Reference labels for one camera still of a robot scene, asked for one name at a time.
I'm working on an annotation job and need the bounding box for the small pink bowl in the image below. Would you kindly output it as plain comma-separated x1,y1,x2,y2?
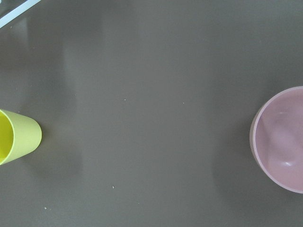
250,86,303,193

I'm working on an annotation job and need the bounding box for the yellow plastic cup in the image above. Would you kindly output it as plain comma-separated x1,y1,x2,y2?
0,109,42,165

